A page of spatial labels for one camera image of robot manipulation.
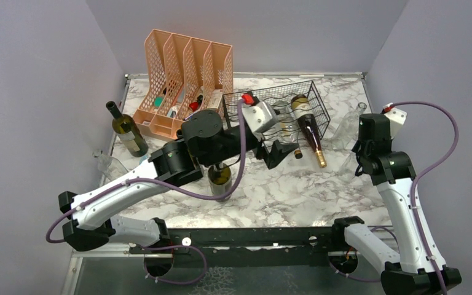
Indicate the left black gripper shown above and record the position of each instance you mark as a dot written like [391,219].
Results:
[278,152]

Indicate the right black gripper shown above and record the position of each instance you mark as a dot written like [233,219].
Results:
[356,149]

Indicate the green bottle tan label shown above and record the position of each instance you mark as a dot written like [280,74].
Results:
[220,178]

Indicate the green bottle cream label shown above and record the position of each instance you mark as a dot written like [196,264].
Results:
[127,131]

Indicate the clear glass bottle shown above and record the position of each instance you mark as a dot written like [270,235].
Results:
[109,166]
[347,127]

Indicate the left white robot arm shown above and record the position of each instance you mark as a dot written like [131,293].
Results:
[93,219]

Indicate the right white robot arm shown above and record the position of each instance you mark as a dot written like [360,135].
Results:
[417,267]

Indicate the clear bottle black cap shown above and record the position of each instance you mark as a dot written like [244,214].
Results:
[289,129]

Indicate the red wine gold cap bottle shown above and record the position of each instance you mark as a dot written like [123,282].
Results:
[306,121]

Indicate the small white box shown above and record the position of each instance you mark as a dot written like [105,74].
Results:
[215,101]

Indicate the red small item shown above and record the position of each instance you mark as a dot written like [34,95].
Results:
[195,105]

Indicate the peach plastic file organizer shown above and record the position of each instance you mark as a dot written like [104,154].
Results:
[180,68]

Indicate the teal small item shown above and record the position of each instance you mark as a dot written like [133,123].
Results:
[158,101]

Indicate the black wire wine rack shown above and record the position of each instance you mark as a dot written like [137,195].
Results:
[280,93]

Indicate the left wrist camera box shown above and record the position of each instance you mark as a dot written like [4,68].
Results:
[258,115]

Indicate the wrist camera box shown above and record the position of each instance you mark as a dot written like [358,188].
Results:
[396,116]
[258,115]

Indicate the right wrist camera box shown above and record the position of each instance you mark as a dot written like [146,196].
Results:
[396,116]

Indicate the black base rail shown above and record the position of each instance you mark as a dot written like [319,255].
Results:
[248,247]

